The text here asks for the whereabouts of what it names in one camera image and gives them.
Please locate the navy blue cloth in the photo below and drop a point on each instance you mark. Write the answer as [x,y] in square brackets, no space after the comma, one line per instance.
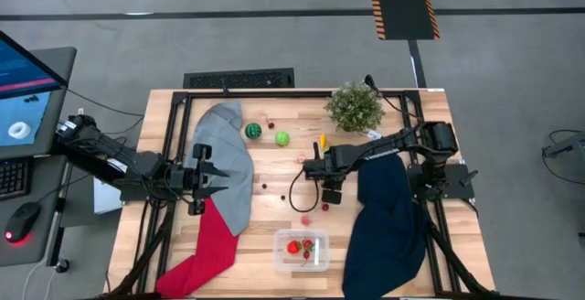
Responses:
[388,236]

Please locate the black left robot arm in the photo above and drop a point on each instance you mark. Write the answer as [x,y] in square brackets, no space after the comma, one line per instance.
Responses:
[114,153]

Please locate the large red toy strawberry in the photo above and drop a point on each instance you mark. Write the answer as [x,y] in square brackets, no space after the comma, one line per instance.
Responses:
[293,247]

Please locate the lime green toy fruit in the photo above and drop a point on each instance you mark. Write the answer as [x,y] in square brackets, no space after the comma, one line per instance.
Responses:
[282,138]

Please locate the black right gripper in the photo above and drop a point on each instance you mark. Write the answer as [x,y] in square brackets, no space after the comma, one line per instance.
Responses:
[331,167]

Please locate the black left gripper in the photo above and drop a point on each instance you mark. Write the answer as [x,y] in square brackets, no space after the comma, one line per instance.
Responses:
[185,181]

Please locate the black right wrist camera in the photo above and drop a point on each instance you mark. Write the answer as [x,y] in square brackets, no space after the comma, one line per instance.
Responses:
[331,196]

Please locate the small red toy strawberry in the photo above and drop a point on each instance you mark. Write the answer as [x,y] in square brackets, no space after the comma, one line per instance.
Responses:
[307,243]

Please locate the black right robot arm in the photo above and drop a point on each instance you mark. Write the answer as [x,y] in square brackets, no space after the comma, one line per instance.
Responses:
[397,142]

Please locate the grey cloth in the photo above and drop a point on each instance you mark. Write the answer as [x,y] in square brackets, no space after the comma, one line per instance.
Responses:
[224,153]

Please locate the small pink toy peach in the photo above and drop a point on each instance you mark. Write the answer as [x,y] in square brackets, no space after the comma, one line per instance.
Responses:
[301,157]

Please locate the pink toy raspberry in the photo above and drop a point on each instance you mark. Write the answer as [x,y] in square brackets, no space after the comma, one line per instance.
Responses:
[305,220]

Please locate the clear plastic tupperware container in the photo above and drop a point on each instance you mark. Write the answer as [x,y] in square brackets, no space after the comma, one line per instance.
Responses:
[281,264]

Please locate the black keyboard on table edge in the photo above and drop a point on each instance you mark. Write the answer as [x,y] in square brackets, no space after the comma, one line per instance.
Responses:
[237,79]

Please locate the yellow toy vegetable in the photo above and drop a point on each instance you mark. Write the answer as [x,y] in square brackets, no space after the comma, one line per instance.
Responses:
[322,142]

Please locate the green striped toy watermelon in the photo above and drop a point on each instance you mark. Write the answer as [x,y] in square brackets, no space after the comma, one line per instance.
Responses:
[253,131]

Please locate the computer monitor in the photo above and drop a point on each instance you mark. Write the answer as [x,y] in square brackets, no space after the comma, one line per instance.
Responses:
[23,71]

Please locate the red cloth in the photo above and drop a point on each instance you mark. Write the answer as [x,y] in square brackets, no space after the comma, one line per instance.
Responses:
[205,254]

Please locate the green artificial potted plant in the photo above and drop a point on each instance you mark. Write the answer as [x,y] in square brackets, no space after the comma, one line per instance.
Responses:
[354,108]

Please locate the black computer mouse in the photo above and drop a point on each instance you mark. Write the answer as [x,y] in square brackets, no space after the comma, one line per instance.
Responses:
[23,220]

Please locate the black orange striped floor mat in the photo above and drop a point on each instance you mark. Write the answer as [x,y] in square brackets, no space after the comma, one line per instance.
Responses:
[402,3]

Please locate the white paper sheet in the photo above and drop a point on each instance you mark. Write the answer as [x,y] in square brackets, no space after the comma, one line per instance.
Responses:
[105,199]

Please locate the grey computer cart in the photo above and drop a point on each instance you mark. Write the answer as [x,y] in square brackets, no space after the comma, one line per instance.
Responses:
[59,62]

